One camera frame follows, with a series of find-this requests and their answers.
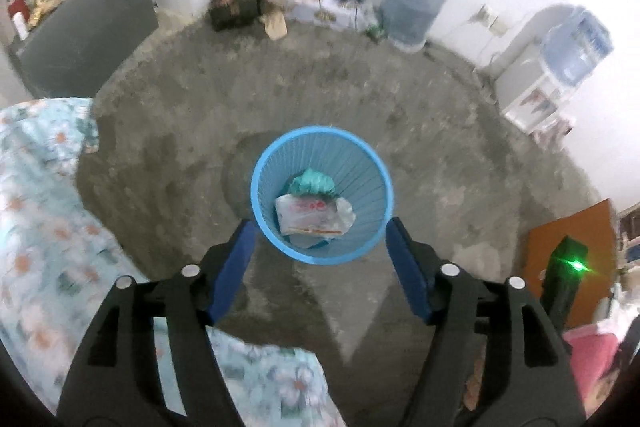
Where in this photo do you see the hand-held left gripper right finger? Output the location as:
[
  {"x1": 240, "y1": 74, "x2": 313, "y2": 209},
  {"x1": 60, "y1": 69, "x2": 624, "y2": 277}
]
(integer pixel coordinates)
[{"x1": 385, "y1": 217, "x2": 587, "y2": 427}]

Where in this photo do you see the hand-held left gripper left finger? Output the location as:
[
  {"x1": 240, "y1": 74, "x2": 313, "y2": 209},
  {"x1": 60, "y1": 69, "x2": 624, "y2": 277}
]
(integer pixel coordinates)
[{"x1": 56, "y1": 219, "x2": 261, "y2": 427}]

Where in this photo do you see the blue plastic wastebasket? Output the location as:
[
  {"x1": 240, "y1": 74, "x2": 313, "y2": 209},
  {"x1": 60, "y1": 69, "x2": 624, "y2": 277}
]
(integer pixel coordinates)
[{"x1": 250, "y1": 126, "x2": 394, "y2": 265}]

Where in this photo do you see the clear red print zip bag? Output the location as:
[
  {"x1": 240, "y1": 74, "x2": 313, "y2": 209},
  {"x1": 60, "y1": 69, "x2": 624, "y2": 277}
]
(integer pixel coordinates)
[{"x1": 275, "y1": 193, "x2": 357, "y2": 239}]

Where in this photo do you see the teal plastic bag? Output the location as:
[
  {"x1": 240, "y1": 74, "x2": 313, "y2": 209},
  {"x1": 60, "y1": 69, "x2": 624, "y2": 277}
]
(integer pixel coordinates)
[{"x1": 286, "y1": 168, "x2": 337, "y2": 198}]

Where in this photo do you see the orange wooden board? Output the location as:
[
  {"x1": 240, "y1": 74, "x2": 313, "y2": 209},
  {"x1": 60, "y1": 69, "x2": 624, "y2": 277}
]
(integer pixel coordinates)
[{"x1": 525, "y1": 199, "x2": 618, "y2": 308}]

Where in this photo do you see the pink cloth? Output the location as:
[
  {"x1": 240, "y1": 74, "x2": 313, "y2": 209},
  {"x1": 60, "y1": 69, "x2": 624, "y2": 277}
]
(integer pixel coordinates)
[{"x1": 562, "y1": 319, "x2": 621, "y2": 400}]

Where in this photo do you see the floral blue tablecloth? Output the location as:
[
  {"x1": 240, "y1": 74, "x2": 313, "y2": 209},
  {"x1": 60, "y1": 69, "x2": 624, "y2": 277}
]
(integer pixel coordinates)
[{"x1": 0, "y1": 97, "x2": 346, "y2": 427}]

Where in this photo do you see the white water dispenser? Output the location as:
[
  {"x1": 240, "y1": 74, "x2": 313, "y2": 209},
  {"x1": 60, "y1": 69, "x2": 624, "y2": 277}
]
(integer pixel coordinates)
[{"x1": 500, "y1": 4, "x2": 615, "y2": 138}]

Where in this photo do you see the blue dispenser water jug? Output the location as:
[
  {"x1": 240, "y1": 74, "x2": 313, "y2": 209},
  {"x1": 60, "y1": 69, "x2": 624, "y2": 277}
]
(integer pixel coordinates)
[{"x1": 542, "y1": 7, "x2": 615, "y2": 88}]

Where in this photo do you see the small brown paper bag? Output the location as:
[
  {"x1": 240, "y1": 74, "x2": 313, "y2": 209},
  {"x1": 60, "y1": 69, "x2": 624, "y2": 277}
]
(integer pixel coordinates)
[{"x1": 263, "y1": 12, "x2": 288, "y2": 40}]

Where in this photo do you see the dark cardboard box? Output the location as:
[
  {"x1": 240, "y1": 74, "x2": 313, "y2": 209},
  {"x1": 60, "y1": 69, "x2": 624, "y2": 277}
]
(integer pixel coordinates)
[{"x1": 209, "y1": 0, "x2": 261, "y2": 32}]

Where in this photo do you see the grey cabinet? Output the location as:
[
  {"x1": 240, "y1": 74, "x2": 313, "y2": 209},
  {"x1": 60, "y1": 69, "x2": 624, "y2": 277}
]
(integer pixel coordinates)
[{"x1": 7, "y1": 0, "x2": 160, "y2": 100}]

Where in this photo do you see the white wall socket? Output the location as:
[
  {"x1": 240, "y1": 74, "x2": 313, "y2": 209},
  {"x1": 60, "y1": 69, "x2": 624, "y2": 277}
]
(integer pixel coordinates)
[{"x1": 472, "y1": 4, "x2": 506, "y2": 35}]

